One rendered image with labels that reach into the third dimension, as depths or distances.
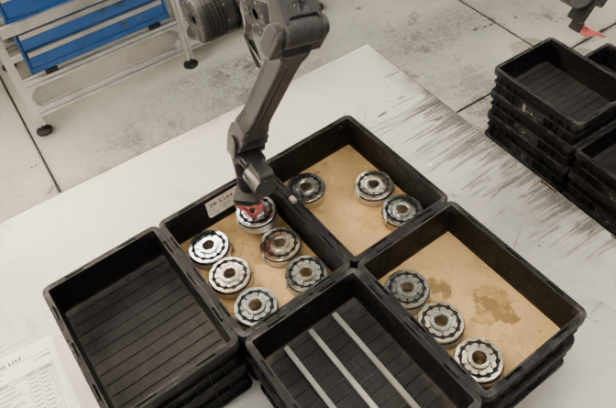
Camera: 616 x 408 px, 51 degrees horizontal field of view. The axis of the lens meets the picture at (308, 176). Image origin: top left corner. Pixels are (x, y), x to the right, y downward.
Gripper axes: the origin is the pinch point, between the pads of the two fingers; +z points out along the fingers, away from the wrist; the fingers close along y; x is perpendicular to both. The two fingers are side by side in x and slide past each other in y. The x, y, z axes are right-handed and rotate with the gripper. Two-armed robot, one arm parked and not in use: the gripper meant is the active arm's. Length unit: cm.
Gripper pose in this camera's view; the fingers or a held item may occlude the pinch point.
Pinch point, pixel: (256, 207)
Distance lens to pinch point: 161.5
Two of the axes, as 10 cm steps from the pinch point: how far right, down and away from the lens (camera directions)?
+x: -9.8, -0.7, 1.7
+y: 1.6, -7.6, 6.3
